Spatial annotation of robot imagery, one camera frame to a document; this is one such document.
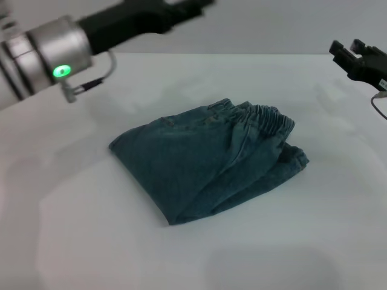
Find thin gripper cable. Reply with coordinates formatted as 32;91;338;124
62;50;117;104
370;91;387;120

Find thin right gripper cable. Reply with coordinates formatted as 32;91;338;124
370;91;387;120

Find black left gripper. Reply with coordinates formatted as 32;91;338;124
77;0;217;57

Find thin left gripper cable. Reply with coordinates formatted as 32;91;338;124
62;50;117;104

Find blue denim shorts with cartoon print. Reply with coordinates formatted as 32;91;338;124
108;97;310;227

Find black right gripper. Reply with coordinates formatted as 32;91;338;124
329;38;387;92

